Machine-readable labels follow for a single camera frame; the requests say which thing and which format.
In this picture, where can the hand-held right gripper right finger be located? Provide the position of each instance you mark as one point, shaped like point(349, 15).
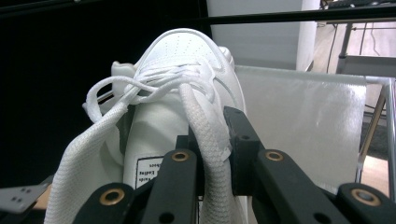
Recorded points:
point(244, 155)

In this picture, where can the white cabinet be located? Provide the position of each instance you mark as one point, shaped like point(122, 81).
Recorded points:
point(258, 43)

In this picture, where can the white desk frame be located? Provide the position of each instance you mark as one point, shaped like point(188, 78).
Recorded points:
point(367, 65)

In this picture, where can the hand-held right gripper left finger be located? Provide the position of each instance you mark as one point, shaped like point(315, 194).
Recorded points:
point(183, 143)

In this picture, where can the white sneaker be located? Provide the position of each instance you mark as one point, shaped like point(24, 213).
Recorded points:
point(174, 56)

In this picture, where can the dark crossbar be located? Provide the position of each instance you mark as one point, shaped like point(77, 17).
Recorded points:
point(280, 16)

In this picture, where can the grey two-tier shoe rack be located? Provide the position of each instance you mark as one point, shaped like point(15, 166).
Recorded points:
point(295, 124)

